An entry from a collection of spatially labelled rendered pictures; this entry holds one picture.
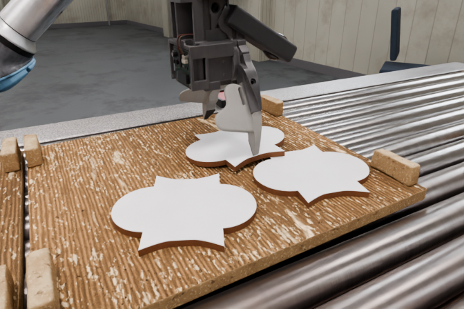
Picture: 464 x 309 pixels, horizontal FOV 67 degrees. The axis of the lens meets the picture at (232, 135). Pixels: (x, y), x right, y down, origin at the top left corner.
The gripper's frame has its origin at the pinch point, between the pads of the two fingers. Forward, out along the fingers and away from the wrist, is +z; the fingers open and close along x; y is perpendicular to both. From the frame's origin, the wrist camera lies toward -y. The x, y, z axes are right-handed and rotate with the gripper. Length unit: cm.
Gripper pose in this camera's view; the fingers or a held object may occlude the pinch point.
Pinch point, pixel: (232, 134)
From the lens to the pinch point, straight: 50.6
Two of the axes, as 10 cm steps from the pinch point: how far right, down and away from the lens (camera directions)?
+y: -8.7, 2.1, -4.4
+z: 0.2, 9.1, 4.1
